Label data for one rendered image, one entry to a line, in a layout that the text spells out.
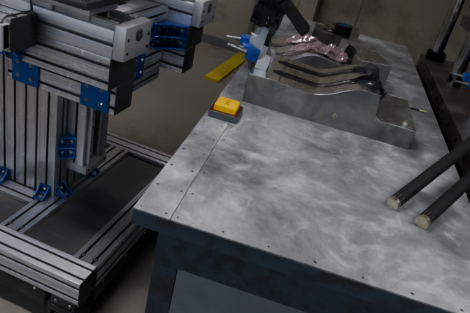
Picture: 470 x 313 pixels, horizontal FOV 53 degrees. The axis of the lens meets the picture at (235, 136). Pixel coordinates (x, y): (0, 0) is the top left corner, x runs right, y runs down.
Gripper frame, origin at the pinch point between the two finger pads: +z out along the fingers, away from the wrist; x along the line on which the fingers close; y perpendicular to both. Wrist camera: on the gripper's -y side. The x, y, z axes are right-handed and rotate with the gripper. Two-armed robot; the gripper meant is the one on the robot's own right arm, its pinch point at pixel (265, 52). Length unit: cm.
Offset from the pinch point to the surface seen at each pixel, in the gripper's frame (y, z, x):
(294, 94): -12.7, 4.5, 8.4
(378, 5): -58, 51, -279
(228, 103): 2.9, 7.7, 22.0
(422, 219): -47, -2, 48
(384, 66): -40, 3, -35
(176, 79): 64, 130, -173
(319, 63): -18.0, 8.2, -27.5
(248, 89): -0.1, 8.8, 8.9
